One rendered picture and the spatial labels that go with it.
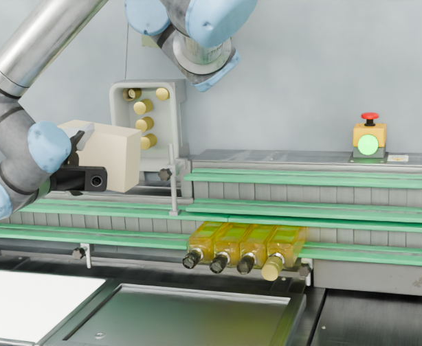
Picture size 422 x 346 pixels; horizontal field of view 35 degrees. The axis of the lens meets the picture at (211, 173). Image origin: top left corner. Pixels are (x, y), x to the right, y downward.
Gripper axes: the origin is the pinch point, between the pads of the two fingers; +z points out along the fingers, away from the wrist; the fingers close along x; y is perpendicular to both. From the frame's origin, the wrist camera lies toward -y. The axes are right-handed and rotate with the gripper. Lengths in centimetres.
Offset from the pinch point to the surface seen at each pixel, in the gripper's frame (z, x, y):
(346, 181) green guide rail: 14, 0, -52
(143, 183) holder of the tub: 31.9, 15.2, 1.7
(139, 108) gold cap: 28.9, -5.5, 2.7
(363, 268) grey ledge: 23, 23, -58
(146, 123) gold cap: 29.1, -1.9, 0.7
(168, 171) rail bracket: 10.2, 3.6, -13.1
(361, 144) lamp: 25, -6, -53
